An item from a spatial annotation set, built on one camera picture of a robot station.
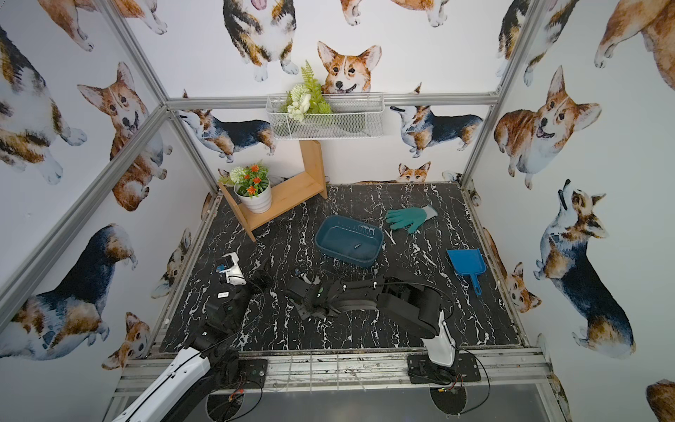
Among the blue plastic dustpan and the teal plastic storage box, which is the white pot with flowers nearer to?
the teal plastic storage box

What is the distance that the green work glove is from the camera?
1.09m

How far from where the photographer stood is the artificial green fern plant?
797 millimetres

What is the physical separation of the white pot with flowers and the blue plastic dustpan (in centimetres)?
73

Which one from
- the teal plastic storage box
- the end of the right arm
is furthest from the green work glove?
the end of the right arm

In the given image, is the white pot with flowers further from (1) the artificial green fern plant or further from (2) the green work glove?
(2) the green work glove

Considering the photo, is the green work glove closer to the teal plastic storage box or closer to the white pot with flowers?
the teal plastic storage box

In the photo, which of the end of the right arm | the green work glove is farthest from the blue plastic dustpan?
the end of the right arm

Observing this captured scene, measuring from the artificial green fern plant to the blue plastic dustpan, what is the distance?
27.5 inches

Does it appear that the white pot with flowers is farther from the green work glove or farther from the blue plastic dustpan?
the blue plastic dustpan

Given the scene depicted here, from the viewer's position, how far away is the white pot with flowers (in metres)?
0.94

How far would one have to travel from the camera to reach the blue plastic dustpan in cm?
93
